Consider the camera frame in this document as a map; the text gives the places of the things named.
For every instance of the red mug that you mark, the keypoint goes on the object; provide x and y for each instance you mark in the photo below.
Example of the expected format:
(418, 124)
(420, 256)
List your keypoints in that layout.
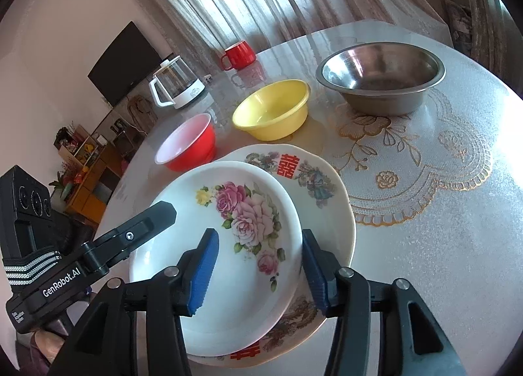
(241, 55)

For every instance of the yellow plastic bowl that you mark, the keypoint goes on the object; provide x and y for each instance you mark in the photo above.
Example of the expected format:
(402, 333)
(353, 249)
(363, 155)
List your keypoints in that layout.
(269, 123)

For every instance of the red plastic bowl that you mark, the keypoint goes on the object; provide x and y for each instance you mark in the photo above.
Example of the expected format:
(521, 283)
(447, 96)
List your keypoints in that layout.
(192, 151)

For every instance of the grey patterned bundle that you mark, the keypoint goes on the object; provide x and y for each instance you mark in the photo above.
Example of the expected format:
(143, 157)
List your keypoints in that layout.
(459, 25)

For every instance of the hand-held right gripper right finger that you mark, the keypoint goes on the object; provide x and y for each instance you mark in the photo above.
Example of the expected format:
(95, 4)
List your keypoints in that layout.
(314, 274)

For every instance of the wooden chair with curved back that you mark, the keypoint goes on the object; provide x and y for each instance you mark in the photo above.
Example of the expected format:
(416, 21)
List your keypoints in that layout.
(141, 110)

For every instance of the dark wooden cabinet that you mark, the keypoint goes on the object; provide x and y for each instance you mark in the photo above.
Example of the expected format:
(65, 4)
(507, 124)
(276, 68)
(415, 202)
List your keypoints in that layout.
(122, 137)

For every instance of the cluttered shelf unit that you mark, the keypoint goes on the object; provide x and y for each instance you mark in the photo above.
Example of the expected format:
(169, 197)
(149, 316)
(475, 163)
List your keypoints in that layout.
(77, 147)

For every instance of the orange wooden desk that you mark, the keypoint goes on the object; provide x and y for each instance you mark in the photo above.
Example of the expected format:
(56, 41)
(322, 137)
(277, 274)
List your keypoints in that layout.
(90, 192)

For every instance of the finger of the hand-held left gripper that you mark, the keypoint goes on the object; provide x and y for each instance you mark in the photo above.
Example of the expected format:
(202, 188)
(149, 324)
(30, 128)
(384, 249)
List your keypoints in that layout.
(135, 229)

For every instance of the narrow sheer grey curtain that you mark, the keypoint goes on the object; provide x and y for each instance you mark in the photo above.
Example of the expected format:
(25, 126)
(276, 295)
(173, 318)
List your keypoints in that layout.
(490, 12)

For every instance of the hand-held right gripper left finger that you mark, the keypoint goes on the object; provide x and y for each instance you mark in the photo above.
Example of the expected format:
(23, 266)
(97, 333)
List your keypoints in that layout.
(204, 274)

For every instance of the stainless steel bowl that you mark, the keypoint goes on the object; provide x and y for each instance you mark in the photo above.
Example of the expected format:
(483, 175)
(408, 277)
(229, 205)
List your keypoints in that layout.
(384, 100)

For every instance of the white plate with red characters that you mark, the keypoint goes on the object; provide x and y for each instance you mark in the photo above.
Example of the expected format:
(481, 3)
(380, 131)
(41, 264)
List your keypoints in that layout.
(339, 229)

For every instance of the white glass electric kettle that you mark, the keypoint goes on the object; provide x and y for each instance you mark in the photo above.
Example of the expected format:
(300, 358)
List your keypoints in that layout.
(184, 94)

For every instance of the white plate with pink roses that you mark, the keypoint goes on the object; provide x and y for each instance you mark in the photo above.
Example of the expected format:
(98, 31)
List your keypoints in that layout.
(245, 310)

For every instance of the black wall television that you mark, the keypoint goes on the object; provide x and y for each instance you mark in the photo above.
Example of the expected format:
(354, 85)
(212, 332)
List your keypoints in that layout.
(122, 65)

